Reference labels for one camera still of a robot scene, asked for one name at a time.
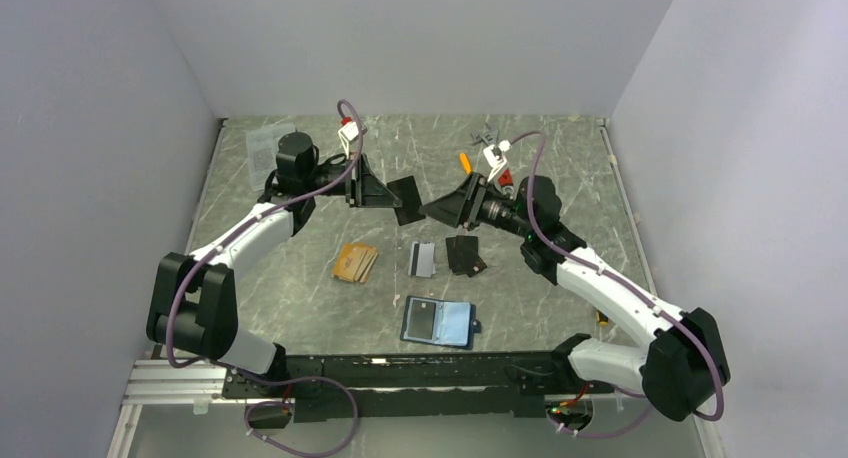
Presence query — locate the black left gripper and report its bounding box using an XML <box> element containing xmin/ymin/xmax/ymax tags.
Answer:
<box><xmin>304</xmin><ymin>153</ymin><xmax>403</xmax><ymax>209</ymax></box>

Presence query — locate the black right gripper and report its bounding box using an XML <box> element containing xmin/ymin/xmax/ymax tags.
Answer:
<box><xmin>419</xmin><ymin>172</ymin><xmax>535</xmax><ymax>240</ymax></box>

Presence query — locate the blue leather card holder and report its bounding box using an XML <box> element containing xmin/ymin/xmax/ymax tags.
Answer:
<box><xmin>399</xmin><ymin>295</ymin><xmax>482</xmax><ymax>350</ymax></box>

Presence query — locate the black VIP credit card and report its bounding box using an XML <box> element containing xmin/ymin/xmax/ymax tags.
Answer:
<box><xmin>406</xmin><ymin>300</ymin><xmax>438</xmax><ymax>340</ymax></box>

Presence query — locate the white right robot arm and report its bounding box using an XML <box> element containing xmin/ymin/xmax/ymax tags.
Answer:
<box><xmin>420</xmin><ymin>173</ymin><xmax>731</xmax><ymax>421</ymax></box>

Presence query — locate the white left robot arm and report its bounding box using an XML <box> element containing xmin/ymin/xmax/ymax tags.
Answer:
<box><xmin>146</xmin><ymin>122</ymin><xmax>402</xmax><ymax>398</ymax></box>

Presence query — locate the black card stack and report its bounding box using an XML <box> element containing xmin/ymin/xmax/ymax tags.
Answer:
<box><xmin>445</xmin><ymin>235</ymin><xmax>487</xmax><ymax>277</ymax></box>

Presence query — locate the gold card stack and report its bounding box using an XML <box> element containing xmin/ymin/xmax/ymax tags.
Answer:
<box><xmin>332</xmin><ymin>243</ymin><xmax>379</xmax><ymax>283</ymax></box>

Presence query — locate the white card stack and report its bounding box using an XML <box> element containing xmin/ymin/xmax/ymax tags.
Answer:
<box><xmin>408</xmin><ymin>241</ymin><xmax>435</xmax><ymax>278</ymax></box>

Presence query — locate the red adjustable wrench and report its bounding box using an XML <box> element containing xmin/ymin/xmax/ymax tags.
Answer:
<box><xmin>470</xmin><ymin>122</ymin><xmax>515</xmax><ymax>197</ymax></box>

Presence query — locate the orange screwdriver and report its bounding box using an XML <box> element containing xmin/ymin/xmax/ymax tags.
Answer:
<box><xmin>459</xmin><ymin>153</ymin><xmax>473</xmax><ymax>175</ymax></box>

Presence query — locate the clear plastic screw box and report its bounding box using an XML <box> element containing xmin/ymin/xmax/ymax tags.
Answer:
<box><xmin>245</xmin><ymin>123</ymin><xmax>297</xmax><ymax>191</ymax></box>

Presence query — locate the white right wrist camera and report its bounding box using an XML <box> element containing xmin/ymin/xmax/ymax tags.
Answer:
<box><xmin>483</xmin><ymin>140</ymin><xmax>511</xmax><ymax>183</ymax></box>

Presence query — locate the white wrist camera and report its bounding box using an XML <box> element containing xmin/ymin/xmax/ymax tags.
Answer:
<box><xmin>483</xmin><ymin>140</ymin><xmax>511</xmax><ymax>183</ymax></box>
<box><xmin>338</xmin><ymin>116</ymin><xmax>367</xmax><ymax>155</ymax></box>

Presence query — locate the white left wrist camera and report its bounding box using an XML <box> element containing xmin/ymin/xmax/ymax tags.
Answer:
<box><xmin>338</xmin><ymin>116</ymin><xmax>367</xmax><ymax>155</ymax></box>

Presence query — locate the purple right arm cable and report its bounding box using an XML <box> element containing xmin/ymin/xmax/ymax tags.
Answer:
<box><xmin>506</xmin><ymin>130</ymin><xmax>727</xmax><ymax>441</ymax></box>

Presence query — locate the black base frame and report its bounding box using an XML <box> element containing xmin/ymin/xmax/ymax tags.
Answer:
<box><xmin>222</xmin><ymin>351</ymin><xmax>613</xmax><ymax>423</ymax></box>

